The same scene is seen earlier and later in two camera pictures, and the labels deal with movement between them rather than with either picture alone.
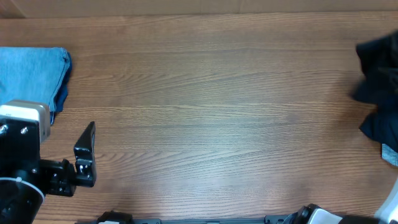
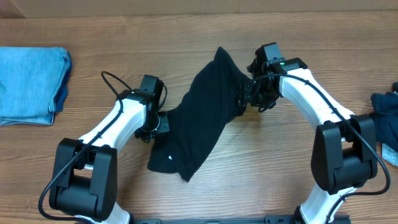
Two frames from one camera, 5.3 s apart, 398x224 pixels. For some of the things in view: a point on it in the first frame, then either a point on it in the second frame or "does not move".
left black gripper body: [59, 177] → [162, 125]
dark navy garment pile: [382, 126] does not move
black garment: [379, 61] → [196, 122]
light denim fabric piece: [388, 155] does not move
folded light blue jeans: [40, 74] does not move
